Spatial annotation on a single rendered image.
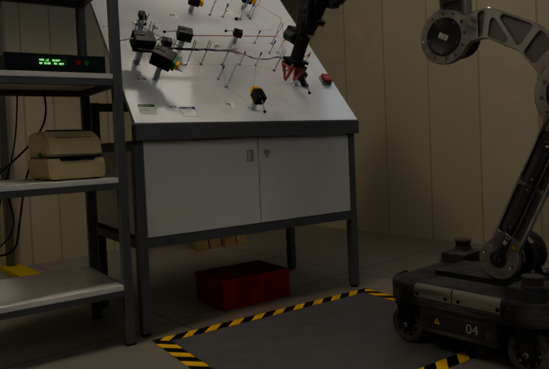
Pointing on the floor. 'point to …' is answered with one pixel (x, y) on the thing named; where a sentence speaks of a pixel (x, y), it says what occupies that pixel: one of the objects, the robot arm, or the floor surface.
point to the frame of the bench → (139, 241)
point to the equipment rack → (22, 79)
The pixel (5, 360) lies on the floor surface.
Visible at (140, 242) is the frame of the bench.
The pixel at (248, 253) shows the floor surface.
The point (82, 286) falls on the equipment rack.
